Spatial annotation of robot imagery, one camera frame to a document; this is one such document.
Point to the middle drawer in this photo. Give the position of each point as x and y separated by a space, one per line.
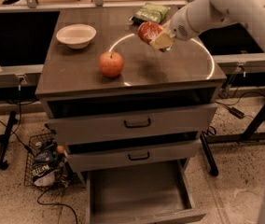
133 156

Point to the red apple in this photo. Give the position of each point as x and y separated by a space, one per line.
111 64

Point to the black table leg right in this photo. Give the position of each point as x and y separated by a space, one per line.
250 134

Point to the blue white snack bag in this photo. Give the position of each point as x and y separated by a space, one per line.
43 170

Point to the black wire basket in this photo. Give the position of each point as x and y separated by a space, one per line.
63 172

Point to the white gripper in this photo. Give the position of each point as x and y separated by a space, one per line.
182 24

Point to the black power adapter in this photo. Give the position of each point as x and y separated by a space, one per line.
236 112

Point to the white bowl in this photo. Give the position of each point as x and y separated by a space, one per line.
76 36

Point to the open bottom drawer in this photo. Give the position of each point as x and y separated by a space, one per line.
154 193

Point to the top drawer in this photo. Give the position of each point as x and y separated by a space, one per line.
110 127

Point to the red coke can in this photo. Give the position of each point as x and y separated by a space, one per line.
147 31

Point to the green chip bag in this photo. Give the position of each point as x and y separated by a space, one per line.
150 12

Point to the black table leg left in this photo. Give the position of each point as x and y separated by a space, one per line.
5 138

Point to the black table leg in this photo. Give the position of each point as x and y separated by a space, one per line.
5 138
250 134

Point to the grey drawer cabinet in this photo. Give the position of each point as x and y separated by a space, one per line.
71 84

